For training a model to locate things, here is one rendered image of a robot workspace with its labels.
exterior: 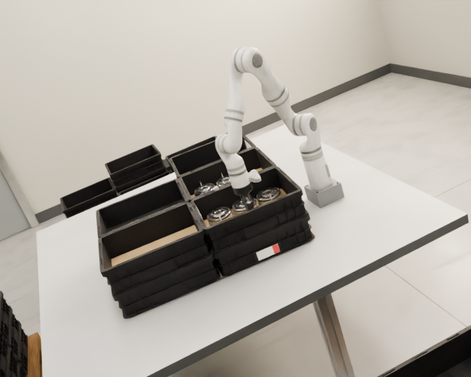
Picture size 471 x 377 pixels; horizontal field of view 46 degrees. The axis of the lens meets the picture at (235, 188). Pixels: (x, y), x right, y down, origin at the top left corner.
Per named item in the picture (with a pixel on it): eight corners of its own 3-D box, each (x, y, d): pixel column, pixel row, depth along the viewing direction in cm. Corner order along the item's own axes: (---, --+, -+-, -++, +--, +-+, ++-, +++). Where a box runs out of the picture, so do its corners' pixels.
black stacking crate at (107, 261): (198, 225, 234) (189, 202, 230) (213, 256, 207) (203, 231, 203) (109, 262, 229) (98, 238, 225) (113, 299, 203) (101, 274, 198)
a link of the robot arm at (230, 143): (227, 152, 199) (235, 114, 199) (213, 149, 206) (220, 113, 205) (242, 155, 203) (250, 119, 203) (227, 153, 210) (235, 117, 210)
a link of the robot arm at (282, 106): (268, 84, 222) (288, 81, 216) (299, 123, 240) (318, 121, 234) (261, 103, 218) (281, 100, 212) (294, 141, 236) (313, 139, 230)
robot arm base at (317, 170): (327, 177, 247) (317, 143, 240) (334, 184, 238) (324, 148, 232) (307, 185, 246) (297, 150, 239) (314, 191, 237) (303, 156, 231)
